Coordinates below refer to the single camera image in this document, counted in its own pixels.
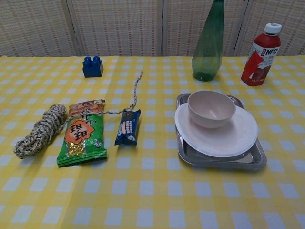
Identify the white round plate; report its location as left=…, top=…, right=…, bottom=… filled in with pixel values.
left=174, top=103, right=259, bottom=158

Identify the beige bowl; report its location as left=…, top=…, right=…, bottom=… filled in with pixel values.
left=187, top=90, right=237, bottom=129

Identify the braided beige rope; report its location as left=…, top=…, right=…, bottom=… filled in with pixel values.
left=13, top=70, right=144, bottom=160

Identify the red NFC juice bottle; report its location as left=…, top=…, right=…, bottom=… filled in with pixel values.
left=241, top=22, right=283, bottom=86

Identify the green snack packet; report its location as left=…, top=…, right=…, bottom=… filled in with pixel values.
left=56, top=99, right=107, bottom=168

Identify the blue toy building block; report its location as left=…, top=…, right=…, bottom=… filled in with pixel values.
left=82, top=56, right=104, bottom=78

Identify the blue cookie packet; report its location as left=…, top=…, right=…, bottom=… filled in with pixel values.
left=114, top=108, right=141, bottom=146

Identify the beige woven folding screen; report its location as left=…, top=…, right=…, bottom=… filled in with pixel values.
left=0, top=0, right=305, bottom=58

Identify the green plastic bottle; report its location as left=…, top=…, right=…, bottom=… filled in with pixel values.
left=192, top=0, right=223, bottom=82

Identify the yellow checkered tablecloth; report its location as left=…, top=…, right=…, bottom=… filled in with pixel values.
left=0, top=55, right=305, bottom=229

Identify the stainless steel tray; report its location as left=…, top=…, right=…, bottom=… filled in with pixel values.
left=176, top=93, right=267, bottom=171

